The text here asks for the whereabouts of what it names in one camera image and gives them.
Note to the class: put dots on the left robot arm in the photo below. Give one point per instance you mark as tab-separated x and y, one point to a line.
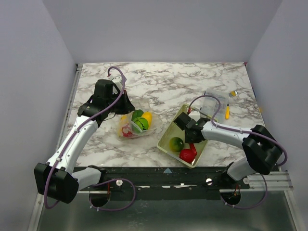
56	178

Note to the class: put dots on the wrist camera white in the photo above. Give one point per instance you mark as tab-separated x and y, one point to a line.
193	114
118	80

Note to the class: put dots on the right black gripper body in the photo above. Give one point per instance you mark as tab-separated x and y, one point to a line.
181	121

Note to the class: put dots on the red bell pepper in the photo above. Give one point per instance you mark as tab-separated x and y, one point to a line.
125	131

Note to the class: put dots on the red chili pepper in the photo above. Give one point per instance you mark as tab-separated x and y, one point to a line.
193	149

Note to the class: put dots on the yellow handled cutter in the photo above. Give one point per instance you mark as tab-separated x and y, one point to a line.
227	115

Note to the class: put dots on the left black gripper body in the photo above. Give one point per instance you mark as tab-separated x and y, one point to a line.
121	107

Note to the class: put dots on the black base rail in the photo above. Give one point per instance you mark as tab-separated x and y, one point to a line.
163	183

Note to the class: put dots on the pale green plastic basket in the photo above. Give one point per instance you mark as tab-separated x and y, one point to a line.
174	131

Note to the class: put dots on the clear zip top bag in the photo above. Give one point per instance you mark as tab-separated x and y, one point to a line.
144	105

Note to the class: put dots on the small yellow silver clip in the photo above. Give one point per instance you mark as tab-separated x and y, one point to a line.
233	93

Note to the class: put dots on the yellow green mango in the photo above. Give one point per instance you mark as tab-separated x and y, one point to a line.
176	144

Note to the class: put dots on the green bell pepper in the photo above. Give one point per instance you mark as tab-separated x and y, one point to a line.
137	113

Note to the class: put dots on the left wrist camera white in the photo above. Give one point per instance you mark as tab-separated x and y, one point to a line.
118	80

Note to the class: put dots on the yellow lemon toy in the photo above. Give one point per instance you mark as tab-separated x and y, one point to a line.
148	116

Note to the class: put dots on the red apple toy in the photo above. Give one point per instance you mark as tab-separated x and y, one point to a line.
187	155

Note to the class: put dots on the green watermelon toy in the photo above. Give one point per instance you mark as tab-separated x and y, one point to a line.
140	124

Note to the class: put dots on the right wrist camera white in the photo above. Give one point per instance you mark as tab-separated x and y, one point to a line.
193	114

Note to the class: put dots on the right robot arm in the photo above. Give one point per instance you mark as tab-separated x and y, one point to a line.
261	150

